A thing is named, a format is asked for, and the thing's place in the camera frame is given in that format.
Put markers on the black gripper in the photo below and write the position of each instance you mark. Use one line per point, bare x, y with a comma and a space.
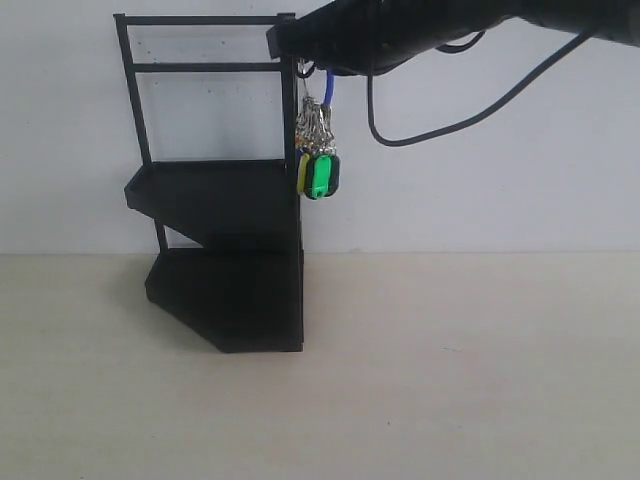
374, 37

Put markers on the colourful key tag bunch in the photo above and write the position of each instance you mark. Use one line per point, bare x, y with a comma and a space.
318, 162

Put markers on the black two-tier metal rack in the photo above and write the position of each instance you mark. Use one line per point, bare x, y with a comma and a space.
231, 260

